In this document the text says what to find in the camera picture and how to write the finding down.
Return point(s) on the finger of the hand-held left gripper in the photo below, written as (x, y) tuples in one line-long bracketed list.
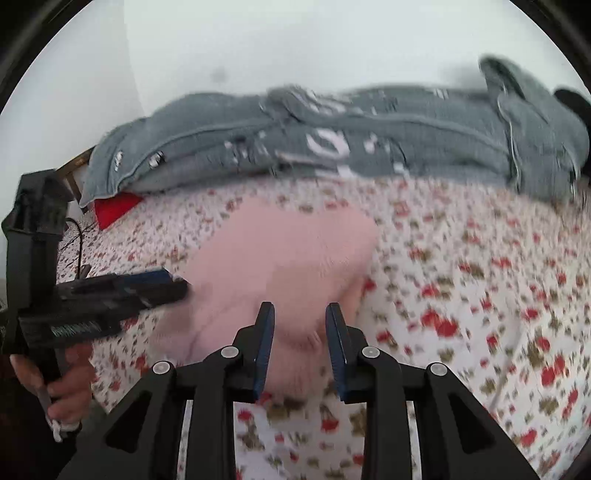
[(161, 295), (147, 278)]

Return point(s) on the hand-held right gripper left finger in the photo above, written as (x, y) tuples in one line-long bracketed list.
[(264, 350)]

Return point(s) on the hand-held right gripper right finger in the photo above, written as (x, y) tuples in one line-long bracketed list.
[(336, 350)]

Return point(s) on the pink knitted sweater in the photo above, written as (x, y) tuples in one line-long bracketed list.
[(286, 267)]

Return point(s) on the person's left hand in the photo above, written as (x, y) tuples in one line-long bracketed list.
[(71, 387)]

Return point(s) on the red cloth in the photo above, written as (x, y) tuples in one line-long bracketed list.
[(115, 210)]

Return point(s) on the floral bed sheet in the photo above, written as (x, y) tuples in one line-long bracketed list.
[(461, 286)]

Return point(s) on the grey patterned quilt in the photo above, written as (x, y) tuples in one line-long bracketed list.
[(369, 129)]

